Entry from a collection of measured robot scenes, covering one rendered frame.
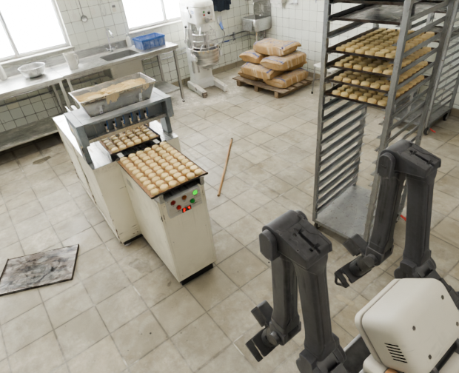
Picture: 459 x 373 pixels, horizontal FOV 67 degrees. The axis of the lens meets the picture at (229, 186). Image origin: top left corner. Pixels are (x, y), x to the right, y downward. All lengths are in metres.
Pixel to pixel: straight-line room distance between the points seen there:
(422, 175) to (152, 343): 2.03
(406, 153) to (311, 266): 0.44
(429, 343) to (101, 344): 2.14
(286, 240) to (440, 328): 0.45
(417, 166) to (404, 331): 0.39
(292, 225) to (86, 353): 2.14
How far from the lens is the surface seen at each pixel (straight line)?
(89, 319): 2.85
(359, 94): 2.41
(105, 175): 2.78
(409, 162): 1.00
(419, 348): 0.95
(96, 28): 5.93
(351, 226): 2.97
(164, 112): 2.84
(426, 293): 0.99
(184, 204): 2.25
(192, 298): 2.70
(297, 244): 0.71
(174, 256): 2.51
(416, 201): 1.06
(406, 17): 2.08
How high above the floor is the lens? 2.12
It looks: 36 degrees down
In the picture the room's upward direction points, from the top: 7 degrees counter-clockwise
